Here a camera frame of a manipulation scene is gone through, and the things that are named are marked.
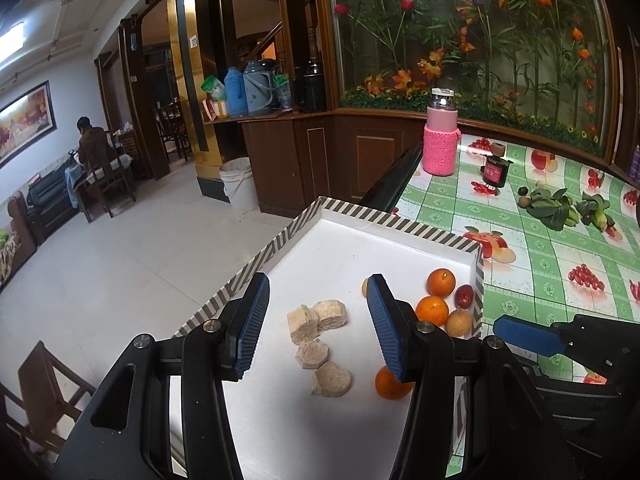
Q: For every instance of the small brown spool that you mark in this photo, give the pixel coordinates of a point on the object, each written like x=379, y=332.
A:
x=498, y=149

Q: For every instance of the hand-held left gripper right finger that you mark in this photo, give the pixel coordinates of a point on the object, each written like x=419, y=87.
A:
x=385, y=325

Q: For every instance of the grey blue thermos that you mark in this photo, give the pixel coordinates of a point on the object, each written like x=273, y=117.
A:
x=260, y=87

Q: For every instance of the clear bottle with green label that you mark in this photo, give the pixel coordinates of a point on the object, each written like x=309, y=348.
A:
x=283, y=92

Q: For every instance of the red jujube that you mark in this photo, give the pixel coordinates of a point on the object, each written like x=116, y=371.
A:
x=465, y=295

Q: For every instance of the green snack packet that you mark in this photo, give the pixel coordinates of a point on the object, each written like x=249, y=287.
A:
x=215, y=87

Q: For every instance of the dark leafy greens bunch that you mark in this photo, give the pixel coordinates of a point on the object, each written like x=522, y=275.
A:
x=550, y=209

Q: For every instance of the purple bottles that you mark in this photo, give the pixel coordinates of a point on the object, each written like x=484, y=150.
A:
x=635, y=162

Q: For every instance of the ceiling light panel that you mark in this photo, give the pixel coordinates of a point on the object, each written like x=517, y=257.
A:
x=11, y=45

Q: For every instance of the black kettle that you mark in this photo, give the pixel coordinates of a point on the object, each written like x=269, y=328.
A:
x=311, y=87

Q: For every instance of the leafy greens with pale stalks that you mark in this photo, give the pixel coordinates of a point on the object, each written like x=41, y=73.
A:
x=595, y=210

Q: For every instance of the small brown round fruit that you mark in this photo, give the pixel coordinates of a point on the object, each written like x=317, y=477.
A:
x=523, y=202

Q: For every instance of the white box with striped rim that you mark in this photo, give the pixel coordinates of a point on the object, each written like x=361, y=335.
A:
x=350, y=255

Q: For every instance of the artificial flower display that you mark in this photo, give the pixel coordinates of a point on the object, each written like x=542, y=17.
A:
x=470, y=35

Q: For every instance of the green bananas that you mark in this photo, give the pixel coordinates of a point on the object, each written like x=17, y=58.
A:
x=573, y=216

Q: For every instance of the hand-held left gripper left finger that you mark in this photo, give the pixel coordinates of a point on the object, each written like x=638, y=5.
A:
x=252, y=320

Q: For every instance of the wooden cabinet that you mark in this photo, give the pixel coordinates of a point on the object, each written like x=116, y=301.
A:
x=320, y=160

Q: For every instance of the brown wooden chair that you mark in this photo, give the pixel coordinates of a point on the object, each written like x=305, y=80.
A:
x=47, y=390

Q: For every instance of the dark jar with red label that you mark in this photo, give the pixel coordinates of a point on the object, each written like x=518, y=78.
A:
x=496, y=172

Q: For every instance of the pink bottle with knitted sleeve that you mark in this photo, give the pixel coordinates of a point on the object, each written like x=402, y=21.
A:
x=441, y=147

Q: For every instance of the wooden dining chair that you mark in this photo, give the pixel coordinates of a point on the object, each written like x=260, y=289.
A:
x=107, y=185

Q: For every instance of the dark leather sofa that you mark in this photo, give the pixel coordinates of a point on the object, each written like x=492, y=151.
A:
x=50, y=200

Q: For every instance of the brown armchair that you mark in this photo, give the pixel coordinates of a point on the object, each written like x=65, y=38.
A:
x=22, y=225

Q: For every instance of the orange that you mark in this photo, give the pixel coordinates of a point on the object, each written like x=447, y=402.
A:
x=392, y=386
x=432, y=310
x=441, y=282

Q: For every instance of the framed wall painting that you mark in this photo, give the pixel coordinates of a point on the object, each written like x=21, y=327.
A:
x=22, y=120

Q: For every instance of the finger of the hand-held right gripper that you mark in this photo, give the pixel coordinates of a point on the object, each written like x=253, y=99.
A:
x=575, y=391
x=525, y=335

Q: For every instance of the white plastic bucket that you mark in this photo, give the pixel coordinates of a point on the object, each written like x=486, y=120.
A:
x=240, y=185

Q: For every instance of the gold pillar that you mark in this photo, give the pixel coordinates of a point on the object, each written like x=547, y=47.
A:
x=192, y=60

